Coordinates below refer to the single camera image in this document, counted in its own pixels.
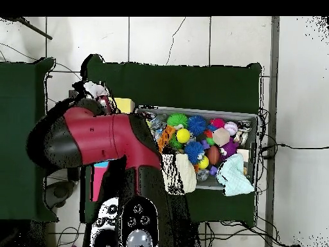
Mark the mint knitted cloth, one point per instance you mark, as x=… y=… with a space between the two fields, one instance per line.
x=235 y=177

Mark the green covered side table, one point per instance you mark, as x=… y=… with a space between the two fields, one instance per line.
x=15 y=103

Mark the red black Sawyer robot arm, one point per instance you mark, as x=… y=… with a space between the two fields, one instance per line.
x=102 y=139

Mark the cream knitted cloth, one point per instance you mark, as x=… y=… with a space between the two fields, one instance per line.
x=186 y=175

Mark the wooden box with three holes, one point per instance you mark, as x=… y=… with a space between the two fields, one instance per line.
x=124 y=104

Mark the blue spiky ball with eyes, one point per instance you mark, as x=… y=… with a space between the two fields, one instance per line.
x=192 y=151

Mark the dark grey rod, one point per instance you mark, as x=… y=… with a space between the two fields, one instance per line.
x=38 y=31

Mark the dark green tablecloth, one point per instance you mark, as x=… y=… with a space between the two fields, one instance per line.
x=180 y=87

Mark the yellow ball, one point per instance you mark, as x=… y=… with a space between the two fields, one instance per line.
x=183 y=135

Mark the green spiky ball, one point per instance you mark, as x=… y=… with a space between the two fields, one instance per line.
x=177 y=119

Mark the white paper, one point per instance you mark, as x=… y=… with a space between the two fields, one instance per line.
x=95 y=88

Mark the orange plastic brick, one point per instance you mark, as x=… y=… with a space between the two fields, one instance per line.
x=165 y=135

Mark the white baseball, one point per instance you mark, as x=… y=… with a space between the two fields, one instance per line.
x=231 y=128

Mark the shallow mesh bin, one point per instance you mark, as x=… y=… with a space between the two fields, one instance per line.
x=246 y=121

